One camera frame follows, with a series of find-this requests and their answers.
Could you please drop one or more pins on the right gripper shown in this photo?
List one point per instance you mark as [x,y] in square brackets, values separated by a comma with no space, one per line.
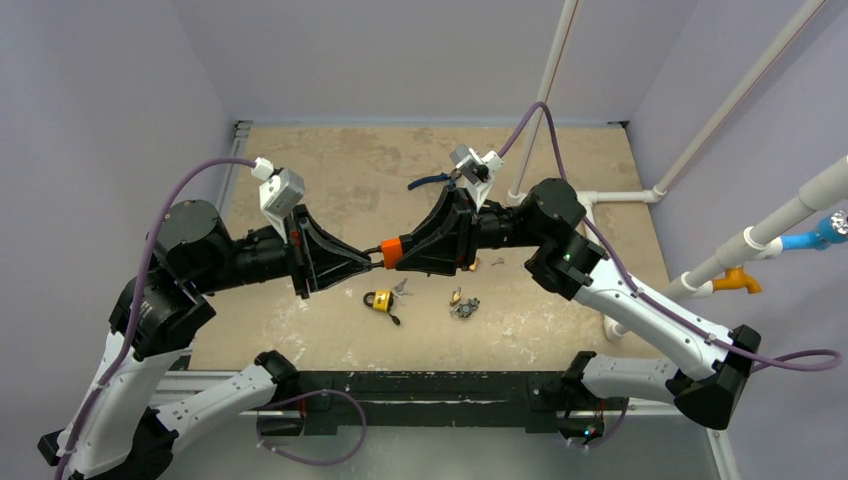
[465,230]

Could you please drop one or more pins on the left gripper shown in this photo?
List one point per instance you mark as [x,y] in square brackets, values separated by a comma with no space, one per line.
[330,261]

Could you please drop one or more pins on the orange black padlock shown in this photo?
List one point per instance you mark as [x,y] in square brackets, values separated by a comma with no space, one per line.
[391,250]

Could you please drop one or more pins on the yellow black padlock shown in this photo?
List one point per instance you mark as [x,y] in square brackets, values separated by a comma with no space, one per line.
[384,301]

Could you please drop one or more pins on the long shackle brass padlock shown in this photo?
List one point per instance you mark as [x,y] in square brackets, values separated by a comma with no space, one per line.
[456,296]

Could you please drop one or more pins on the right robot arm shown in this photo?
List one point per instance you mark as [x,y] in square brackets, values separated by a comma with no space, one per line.
[704,367]

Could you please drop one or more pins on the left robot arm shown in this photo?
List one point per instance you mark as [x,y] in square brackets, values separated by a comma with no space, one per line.
[189,255]

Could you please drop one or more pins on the orange tap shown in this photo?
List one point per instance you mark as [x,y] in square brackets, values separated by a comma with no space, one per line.
[736,279]

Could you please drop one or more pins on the blue tap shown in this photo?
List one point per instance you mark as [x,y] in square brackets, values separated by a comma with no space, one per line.
[830,230]

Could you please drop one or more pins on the grey insulated pipe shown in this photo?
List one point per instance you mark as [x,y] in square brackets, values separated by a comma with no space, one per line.
[822,192]

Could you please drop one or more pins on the blue handled pliers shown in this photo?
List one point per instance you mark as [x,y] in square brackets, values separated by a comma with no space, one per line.
[449,178]

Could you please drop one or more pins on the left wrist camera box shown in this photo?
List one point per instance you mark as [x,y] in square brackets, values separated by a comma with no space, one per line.
[280,191]

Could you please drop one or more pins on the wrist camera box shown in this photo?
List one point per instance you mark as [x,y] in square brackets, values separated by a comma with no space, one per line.
[280,191]
[478,172]

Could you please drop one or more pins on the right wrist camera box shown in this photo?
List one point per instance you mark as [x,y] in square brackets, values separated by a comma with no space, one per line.
[478,172]

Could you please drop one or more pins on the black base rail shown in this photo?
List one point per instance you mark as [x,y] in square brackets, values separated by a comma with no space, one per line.
[321,402]

